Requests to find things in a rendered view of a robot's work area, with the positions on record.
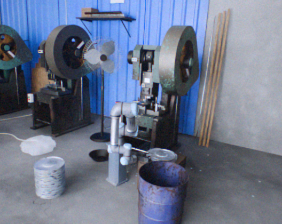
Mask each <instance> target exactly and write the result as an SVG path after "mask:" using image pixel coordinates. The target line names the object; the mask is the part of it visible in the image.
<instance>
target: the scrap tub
mask: <svg viewBox="0 0 282 224"><path fill-rule="evenodd" d="M138 174H139V176H138V223H139V224H181V220H182V215H183V212H184V204H185V197H186V194H187V192H186V190H187V185H188V181H189V178H190V175H189V173H188V171H187V170H186V169H185V168H183V167H182V166H179V165H178V164H175V163H171V162H166V161H152V162H149V163H145V164H143V165H142V166H141V167H140V168H139V170H138Z"/></svg>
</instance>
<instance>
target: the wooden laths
mask: <svg viewBox="0 0 282 224"><path fill-rule="evenodd" d="M225 15H226V11H223V19H222V24H221V33H220V38H219V43H218V51H217V57H216V62H215V64H216V66H215V71H214V77H213V85H212V89H211V95H210V101H209V109H208V115H207V120H206V129H205V135H204V139H203V144H202V145H203V146H205V140H206V135H207V129H208V123H209V114H210V109H211V106H212V99H213V91H214V85H215V80H216V72H217V66H218V60H219V58H218V57H219V53H220V48H221V39H222V34H223V28H224V20H225ZM229 16H230V8H228V12H227V16H226V24H225V30H224V38H223V44H222V52H221V58H220V63H219V70H218V75H217V81H216V90H215V95H214V101H213V109H212V113H211V118H210V125H209V132H208V138H207V144H206V147H208V144H209V138H210V133H211V129H212V123H213V115H214V110H215V104H216V95H217V90H218V84H219V81H220V73H221V66H222V59H223V53H224V48H225V39H226V33H227V27H228V22H229ZM215 17H216V16H214V20H213V22H214V23H215ZM220 18H221V13H219V15H218V21H217V30H216V35H215V44H214V50H213V56H212V62H211V68H210V74H209V83H208V89H207V95H206V103H205V109H204V113H203V119H202V128H201V133H200V139H199V145H201V139H202V133H203V127H204V123H205V118H206V109H207V103H208V98H209V89H210V83H211V80H212V71H213V65H214V59H215V51H216V44H217V39H218V31H219V27H220ZM214 23H213V29H212V33H211V41H210V48H209V53H208V62H209V56H210V51H211V46H212V45H211V43H212V37H213V32H214ZM208 62H207V68H206V74H205V83H204V87H203V93H202V101H203V95H204V91H205V86H206V77H207V71H208ZM201 110H202V102H201V108H200V114H199V120H198V128H199V122H200V116H201ZM197 137H198V129H197V135H196V138H195V144H196V143H197Z"/></svg>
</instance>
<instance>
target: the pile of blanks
mask: <svg viewBox="0 0 282 224"><path fill-rule="evenodd" d="M34 177H35V179H34V180H35V190H36V195H37V196H38V197H40V198H42V199H52V198H55V197H59V196H61V195H62V194H63V193H64V192H65V190H66V178H65V164H64V165H63V166H62V167H60V168H59V169H57V170H52V171H39V170H37V169H35V167H34Z"/></svg>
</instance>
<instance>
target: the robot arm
mask: <svg viewBox="0 0 282 224"><path fill-rule="evenodd" d="M121 115H125V117H126V121H127V124H126V125H125V124H124V123H119V119H120V117H121ZM137 115H138V104H137V103H134V102H118V103H116V104H115V105H114V106H113V107H112V109H111V144H110V145H108V148H107V151H108V152H109V153H117V154H123V157H122V158H121V159H120V162H121V164H122V165H127V164H130V163H135V162H138V161H141V162H145V163H148V162H149V159H150V158H151V156H152V154H149V153H142V152H140V153H139V152H137V154H134V155H131V150H132V149H131V144H128V143H126V142H125V140H124V136H131V137H136V136H137V135H138V125H136V124H135V117H136V116H137Z"/></svg>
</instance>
